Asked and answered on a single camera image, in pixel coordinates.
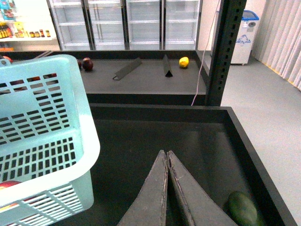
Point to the dark red right apple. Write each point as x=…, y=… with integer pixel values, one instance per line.
x=87, y=64

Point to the glass door refrigerator row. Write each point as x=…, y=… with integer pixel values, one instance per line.
x=126, y=24

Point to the black display tray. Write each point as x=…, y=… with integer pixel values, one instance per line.
x=141, y=80
x=209, y=141

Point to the far black display tray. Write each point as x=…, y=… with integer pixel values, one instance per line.
x=141, y=80

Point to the green avocado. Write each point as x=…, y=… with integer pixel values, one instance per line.
x=243, y=211

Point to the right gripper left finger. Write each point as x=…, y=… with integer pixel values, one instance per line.
x=149, y=207

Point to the yellow lemon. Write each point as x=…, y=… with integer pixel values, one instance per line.
x=183, y=62

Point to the black perforated shelf post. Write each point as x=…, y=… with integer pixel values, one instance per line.
x=229, y=18

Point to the black triangular divider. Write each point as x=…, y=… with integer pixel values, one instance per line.
x=167, y=67

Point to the flat black divider plate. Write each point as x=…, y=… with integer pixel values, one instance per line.
x=123, y=72

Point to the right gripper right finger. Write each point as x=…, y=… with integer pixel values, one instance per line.
x=196, y=206

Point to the light blue plastic basket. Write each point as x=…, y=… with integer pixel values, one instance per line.
x=48, y=141

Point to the near black display tray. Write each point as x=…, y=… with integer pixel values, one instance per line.
x=209, y=141

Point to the white chest freezer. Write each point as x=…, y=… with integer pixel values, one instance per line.
x=245, y=38

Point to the red yellow apple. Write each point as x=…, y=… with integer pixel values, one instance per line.
x=5, y=185

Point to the shelf with sauce bottles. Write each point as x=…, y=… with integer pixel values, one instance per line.
x=26, y=25

